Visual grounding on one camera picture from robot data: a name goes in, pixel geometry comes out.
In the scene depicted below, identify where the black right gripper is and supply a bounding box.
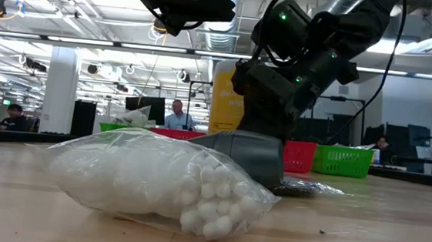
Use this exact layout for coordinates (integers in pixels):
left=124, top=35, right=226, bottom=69
left=236, top=0, right=365, bottom=147

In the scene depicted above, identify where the dark grey deodorant stick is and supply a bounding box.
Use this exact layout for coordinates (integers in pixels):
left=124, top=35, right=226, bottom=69
left=186, top=126, right=287, bottom=192

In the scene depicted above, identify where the clear bag of black items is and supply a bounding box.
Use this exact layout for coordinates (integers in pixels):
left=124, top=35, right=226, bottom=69
left=271, top=175, right=347, bottom=202

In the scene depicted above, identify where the clear bag of cotton swabs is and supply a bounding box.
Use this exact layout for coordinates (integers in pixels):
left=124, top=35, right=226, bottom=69
left=111, top=102, right=159, bottom=129

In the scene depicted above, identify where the yellow disinfecting wipes canister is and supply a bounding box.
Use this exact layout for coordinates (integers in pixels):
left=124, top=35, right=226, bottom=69
left=207, top=57, right=251, bottom=137

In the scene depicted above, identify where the green plastic basket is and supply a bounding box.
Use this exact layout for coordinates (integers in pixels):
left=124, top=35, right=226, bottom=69
left=311, top=143, right=376, bottom=180
left=98, top=122, right=153, bottom=136

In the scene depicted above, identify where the person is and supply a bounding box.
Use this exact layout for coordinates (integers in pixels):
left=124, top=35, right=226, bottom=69
left=0, top=103, right=32, bottom=133
left=370, top=135, right=393, bottom=165
left=163, top=98, right=199, bottom=132

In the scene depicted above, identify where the long ceiling light bar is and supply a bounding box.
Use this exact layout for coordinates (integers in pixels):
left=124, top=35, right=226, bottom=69
left=0, top=29, right=432, bottom=81

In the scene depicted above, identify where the black computer monitor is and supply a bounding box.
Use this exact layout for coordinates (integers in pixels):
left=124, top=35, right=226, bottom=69
left=123, top=95, right=168, bottom=126
left=406, top=124, right=432, bottom=149

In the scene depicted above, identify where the clear bag of cotton balls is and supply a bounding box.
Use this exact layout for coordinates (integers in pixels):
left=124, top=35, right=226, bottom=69
left=33, top=119, right=286, bottom=242

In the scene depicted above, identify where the tall black cabinet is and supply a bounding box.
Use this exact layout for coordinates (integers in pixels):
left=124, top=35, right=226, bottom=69
left=69, top=99, right=98, bottom=139

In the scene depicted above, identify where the white pillar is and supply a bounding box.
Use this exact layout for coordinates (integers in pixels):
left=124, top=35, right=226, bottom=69
left=39, top=45, right=82, bottom=136

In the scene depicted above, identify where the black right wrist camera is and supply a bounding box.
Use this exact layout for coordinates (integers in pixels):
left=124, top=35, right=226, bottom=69
left=229, top=58, right=255, bottom=99

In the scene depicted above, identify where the ribbed silver ventilation duct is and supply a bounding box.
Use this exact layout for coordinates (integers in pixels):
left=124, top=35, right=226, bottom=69
left=202, top=17, right=241, bottom=54

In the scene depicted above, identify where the black metal frame stand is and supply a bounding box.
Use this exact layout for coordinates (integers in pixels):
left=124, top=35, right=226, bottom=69
left=186, top=80, right=213, bottom=132
left=314, top=95, right=367, bottom=147

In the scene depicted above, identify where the smooth silver ventilation duct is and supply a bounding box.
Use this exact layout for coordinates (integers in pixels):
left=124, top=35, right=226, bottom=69
left=316, top=0, right=369, bottom=18

